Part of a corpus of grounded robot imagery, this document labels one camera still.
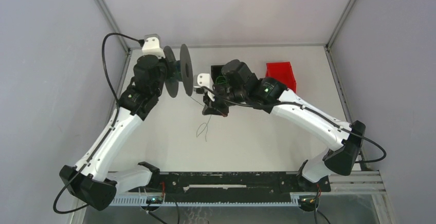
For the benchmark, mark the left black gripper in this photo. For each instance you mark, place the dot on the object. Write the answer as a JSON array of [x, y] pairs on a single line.
[[168, 73]]

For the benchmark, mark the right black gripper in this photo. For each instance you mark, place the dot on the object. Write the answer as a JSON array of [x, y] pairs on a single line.
[[213, 108]]

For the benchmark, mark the dark grey cable spool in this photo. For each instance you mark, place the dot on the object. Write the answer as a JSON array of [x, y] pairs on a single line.
[[184, 72]]

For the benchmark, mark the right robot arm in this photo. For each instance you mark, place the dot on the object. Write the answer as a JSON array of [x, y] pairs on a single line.
[[241, 87]]

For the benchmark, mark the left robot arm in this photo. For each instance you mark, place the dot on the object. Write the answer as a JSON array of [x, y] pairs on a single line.
[[90, 179]]

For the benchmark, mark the black plastic bin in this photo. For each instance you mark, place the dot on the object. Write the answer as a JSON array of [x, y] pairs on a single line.
[[217, 76]]

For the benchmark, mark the red plastic bin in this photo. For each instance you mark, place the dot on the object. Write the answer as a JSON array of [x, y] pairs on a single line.
[[283, 72]]

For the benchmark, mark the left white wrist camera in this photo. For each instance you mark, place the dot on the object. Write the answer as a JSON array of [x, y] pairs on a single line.
[[152, 46]]

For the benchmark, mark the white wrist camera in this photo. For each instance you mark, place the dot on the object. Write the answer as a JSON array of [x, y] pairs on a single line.
[[152, 46], [204, 84]]

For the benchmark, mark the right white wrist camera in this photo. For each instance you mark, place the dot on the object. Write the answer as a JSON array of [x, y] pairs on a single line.
[[204, 84]]

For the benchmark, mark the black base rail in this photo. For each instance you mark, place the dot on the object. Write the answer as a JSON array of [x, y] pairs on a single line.
[[232, 187]]

